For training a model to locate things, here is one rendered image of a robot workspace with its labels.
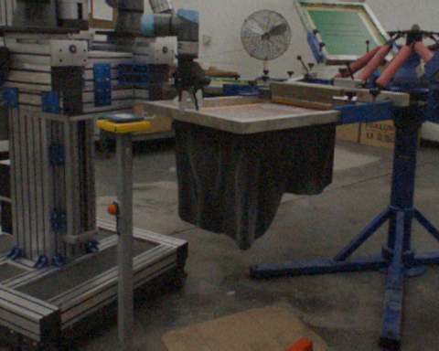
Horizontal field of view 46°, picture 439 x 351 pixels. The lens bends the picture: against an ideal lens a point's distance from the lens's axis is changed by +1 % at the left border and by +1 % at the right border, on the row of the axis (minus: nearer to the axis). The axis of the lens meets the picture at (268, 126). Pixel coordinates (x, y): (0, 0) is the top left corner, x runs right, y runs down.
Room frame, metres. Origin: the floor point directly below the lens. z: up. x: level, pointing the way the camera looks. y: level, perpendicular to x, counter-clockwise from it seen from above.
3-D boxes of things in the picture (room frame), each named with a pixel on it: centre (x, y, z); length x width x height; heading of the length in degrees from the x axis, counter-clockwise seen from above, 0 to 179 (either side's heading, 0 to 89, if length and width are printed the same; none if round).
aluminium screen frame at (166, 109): (2.01, 0.00, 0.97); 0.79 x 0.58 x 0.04; 134
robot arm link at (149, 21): (1.79, 0.38, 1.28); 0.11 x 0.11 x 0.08; 86
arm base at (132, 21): (2.38, 0.64, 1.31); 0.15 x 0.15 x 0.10
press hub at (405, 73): (2.75, -0.76, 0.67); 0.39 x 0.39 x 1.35
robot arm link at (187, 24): (1.77, 0.29, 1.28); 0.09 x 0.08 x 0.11; 86
